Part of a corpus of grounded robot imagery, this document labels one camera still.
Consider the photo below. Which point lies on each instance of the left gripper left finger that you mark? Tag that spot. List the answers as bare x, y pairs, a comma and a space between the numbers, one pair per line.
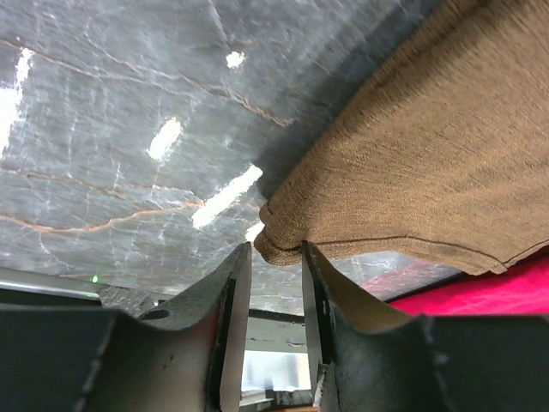
185, 354

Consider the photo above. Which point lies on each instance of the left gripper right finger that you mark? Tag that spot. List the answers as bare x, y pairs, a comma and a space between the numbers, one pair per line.
365, 355

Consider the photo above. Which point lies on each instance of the brown fabric napkin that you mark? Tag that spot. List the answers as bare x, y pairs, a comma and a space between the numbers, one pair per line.
442, 155

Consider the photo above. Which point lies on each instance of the red folded cloth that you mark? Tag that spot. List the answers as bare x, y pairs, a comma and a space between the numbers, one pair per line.
521, 290

